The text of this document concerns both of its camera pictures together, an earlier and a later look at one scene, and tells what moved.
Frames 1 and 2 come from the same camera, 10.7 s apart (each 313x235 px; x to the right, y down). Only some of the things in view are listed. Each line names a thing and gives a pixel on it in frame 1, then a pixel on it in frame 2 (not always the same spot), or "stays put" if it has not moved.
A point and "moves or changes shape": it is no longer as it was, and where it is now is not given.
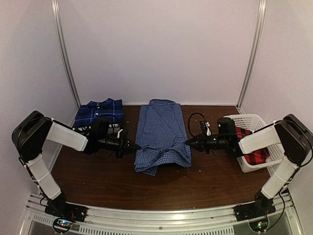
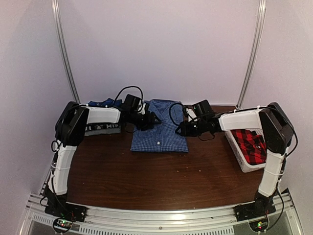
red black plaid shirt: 257,157 stays put
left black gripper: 125,146 -> 149,120
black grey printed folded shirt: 113,128 stays put
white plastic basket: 253,122 stays put
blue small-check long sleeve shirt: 161,137 moves or changes shape
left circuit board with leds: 62,224 stays put
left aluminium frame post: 56,7 stays put
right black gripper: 202,142 -> 185,130
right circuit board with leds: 259,226 stays put
